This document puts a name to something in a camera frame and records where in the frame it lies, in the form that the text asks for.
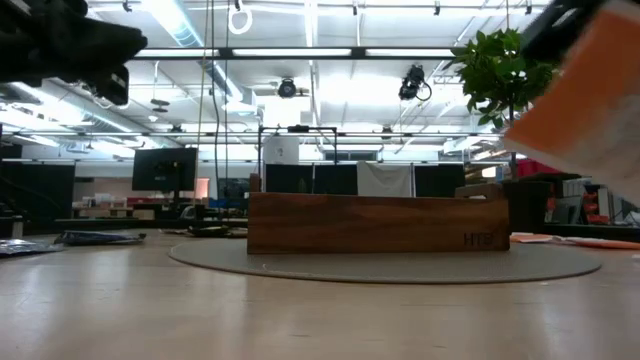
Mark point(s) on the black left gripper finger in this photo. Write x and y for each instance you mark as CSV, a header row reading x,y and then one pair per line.
x,y
100,47
112,85

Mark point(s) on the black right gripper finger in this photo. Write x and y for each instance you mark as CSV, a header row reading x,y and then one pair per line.
x,y
555,30

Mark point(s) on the orange white tea packet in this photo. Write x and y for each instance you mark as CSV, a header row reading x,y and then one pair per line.
x,y
600,244
585,100
530,238

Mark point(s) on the wooden tea organizer box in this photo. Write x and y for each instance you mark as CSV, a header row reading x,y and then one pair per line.
x,y
375,222

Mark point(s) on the green leafy plant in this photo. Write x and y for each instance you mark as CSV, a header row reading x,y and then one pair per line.
x,y
495,70

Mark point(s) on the black computer monitor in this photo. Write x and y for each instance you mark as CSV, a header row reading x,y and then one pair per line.
x,y
165,170

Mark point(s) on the red storage bins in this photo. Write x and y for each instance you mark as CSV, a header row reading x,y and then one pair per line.
x,y
532,168

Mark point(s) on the shelf cart with grey bins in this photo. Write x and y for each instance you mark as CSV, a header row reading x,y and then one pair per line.
x,y
592,205

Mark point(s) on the black plant pot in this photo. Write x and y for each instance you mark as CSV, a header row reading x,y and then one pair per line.
x,y
525,207

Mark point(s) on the black partition screens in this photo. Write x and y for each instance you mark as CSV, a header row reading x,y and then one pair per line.
x,y
335,180

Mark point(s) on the round grey mat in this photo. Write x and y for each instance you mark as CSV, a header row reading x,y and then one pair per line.
x,y
380,267

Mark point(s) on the large black partition wall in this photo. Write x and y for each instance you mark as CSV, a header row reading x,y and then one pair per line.
x,y
40,190

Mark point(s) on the black aluminium table frame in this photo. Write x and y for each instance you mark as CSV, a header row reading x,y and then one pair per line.
x,y
150,223

